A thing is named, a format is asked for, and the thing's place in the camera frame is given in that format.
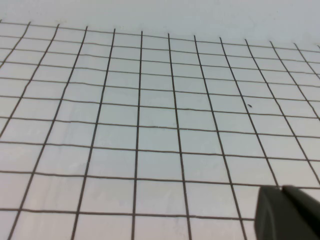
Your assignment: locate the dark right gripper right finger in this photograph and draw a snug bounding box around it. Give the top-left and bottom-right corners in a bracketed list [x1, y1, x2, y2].
[282, 184, 320, 240]

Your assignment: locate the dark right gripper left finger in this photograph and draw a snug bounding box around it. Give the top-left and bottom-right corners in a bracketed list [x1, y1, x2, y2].
[254, 185, 301, 240]

